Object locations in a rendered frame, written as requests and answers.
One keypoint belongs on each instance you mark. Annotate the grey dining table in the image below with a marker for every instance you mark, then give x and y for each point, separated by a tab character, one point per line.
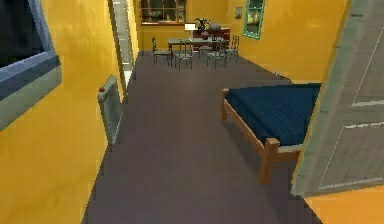
193	41

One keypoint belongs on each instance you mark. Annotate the blue bed with wooden frame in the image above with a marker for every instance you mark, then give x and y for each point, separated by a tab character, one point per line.
276	113

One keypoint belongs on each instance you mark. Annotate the small framed wall picture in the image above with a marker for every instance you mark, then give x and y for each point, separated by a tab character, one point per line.
238	12

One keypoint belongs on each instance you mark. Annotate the blue framed window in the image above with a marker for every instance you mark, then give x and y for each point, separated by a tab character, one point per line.
20	50

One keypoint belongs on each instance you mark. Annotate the grey metal chair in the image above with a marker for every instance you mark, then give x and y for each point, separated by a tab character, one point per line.
159	52
233	49
216	55
183	56

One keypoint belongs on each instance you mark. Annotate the brown framed window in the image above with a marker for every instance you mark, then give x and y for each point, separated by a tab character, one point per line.
162	11

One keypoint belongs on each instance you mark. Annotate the white lamp shade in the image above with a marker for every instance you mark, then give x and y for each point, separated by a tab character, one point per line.
190	26

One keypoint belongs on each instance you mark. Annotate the dark red round vase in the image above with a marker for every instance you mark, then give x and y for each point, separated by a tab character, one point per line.
204	35

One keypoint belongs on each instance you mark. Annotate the red wooden sideboard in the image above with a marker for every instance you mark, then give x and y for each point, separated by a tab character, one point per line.
224	33

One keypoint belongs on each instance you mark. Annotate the grey round pot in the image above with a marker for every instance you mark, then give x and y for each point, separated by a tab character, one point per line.
215	26

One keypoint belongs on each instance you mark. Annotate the grey wall radiator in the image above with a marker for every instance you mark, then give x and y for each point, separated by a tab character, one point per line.
110	108

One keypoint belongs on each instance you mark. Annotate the grey open room door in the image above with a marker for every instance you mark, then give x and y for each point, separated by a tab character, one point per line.
122	33

